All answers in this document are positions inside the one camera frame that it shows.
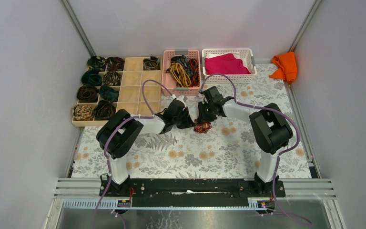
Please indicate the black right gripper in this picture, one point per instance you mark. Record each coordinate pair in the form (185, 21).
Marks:
(202, 117)

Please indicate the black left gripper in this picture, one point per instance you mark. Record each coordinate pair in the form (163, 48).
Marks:
(183, 118)

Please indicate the red checkered patterned tie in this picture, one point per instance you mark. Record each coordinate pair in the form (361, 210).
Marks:
(202, 128)

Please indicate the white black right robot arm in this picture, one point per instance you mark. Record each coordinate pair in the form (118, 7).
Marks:
(270, 128)

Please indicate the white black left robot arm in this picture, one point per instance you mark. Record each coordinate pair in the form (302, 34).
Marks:
(118, 135)

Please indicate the white floral table mat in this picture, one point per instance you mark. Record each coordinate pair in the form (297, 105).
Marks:
(227, 150)

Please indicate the yellow patterned tie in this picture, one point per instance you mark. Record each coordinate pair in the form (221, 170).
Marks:
(178, 73)

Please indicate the pink plastic basket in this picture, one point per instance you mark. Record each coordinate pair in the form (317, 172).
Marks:
(167, 79)

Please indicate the magenta folded cloth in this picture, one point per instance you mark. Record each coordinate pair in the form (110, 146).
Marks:
(227, 64)

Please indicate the orange black tie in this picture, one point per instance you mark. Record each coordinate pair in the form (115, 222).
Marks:
(195, 70)

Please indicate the white plastic basket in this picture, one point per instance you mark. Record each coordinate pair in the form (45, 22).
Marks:
(246, 54)

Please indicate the dark teal patterned tie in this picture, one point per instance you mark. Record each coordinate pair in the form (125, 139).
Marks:
(182, 60)

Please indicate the rolled grey striped tie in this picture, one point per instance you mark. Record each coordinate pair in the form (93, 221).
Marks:
(151, 64)

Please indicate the rolled black brown tie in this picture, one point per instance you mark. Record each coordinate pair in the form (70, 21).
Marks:
(104, 110)

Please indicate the rolled dark green tie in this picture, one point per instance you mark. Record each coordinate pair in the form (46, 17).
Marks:
(109, 94)

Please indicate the rolled brown dotted tie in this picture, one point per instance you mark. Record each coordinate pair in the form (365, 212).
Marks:
(112, 78)

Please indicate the rolled dark red tie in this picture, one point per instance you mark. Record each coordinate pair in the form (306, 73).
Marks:
(115, 64)

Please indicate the orange cloth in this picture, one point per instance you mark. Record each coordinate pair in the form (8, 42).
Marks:
(287, 67)

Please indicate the rolled dark brown tie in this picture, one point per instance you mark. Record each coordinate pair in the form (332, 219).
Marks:
(87, 94)

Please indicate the rolled camouflage tie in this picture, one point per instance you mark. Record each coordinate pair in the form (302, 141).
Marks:
(97, 62)

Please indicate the rolled teal tie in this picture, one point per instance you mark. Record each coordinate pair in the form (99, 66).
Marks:
(92, 78)

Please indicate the rolled tan patterned tie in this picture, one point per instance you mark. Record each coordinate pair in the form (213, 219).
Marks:
(83, 112)

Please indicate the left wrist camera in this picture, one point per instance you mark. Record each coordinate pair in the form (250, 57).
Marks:
(181, 98)

